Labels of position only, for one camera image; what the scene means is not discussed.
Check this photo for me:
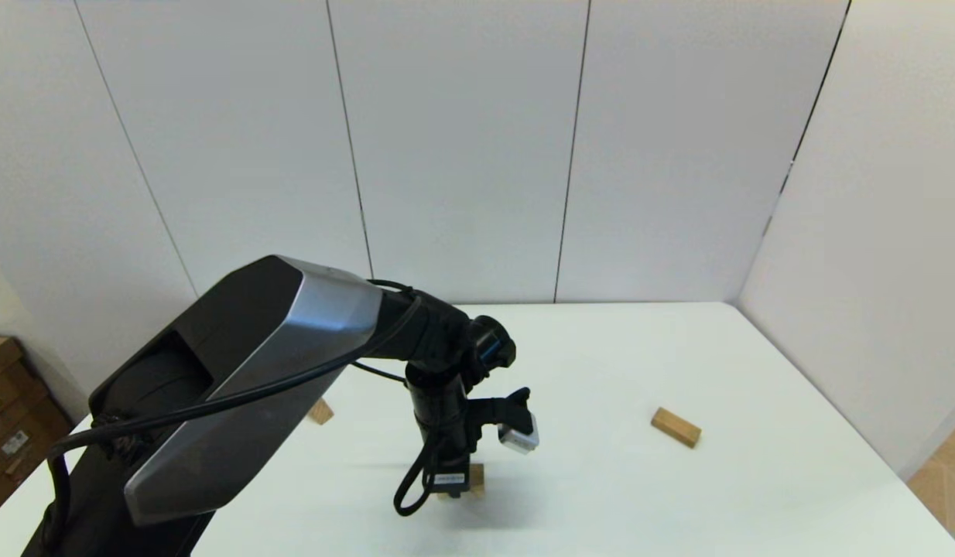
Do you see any arched wooden building block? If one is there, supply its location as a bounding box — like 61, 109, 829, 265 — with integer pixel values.
447, 463, 487, 498

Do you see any rectangular wooden building block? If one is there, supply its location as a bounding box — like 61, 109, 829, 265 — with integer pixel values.
651, 408, 702, 449

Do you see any large labelled brown cardboard box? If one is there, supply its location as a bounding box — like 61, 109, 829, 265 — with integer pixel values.
0, 364, 74, 525

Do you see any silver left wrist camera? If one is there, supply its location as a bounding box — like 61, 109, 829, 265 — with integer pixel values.
470, 387, 540, 456

